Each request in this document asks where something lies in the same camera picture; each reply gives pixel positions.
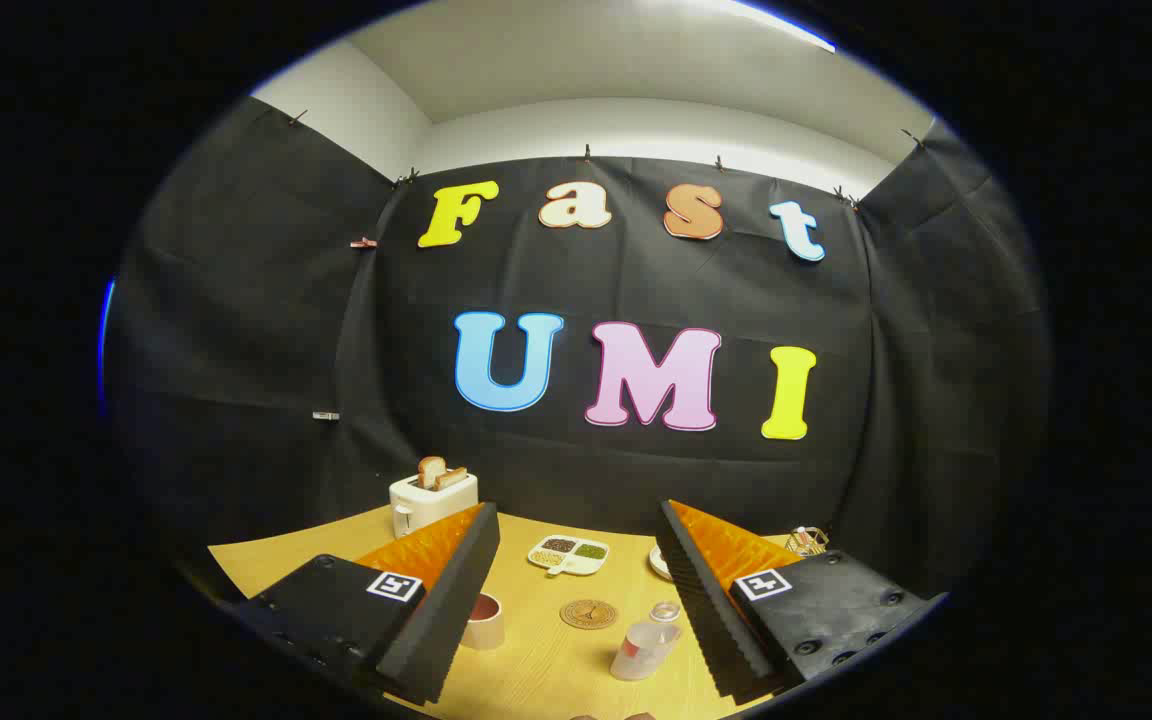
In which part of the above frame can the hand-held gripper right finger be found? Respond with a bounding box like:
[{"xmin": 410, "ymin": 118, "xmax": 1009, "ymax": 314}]
[{"xmin": 656, "ymin": 499, "xmax": 949, "ymax": 706}]

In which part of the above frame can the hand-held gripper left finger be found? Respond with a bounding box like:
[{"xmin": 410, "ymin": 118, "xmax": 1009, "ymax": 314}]
[{"xmin": 234, "ymin": 503, "xmax": 502, "ymax": 707}]

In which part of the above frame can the beige cup with wooden handle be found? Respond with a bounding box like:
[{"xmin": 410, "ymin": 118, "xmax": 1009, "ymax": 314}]
[{"xmin": 461, "ymin": 592, "xmax": 506, "ymax": 651}]

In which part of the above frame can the clear juice bottle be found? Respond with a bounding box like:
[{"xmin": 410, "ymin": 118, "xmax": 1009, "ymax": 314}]
[{"xmin": 609, "ymin": 602, "xmax": 683, "ymax": 682}]

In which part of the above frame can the round wooden coaster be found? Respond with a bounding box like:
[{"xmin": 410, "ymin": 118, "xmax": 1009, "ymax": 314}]
[{"xmin": 560, "ymin": 598, "xmax": 619, "ymax": 631}]

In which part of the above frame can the white toaster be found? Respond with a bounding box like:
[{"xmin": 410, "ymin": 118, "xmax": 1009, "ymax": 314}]
[{"xmin": 389, "ymin": 470, "xmax": 480, "ymax": 539}]

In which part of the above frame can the wooden table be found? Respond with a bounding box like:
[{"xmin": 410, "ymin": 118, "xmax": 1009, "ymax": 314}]
[{"xmin": 208, "ymin": 505, "xmax": 817, "ymax": 720}]

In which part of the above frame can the white divided snack tray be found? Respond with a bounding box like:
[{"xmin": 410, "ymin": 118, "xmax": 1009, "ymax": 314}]
[{"xmin": 527, "ymin": 535, "xmax": 610, "ymax": 577}]

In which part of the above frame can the black backdrop cloth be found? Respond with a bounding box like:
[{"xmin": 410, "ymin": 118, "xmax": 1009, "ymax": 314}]
[{"xmin": 101, "ymin": 95, "xmax": 1052, "ymax": 601}]

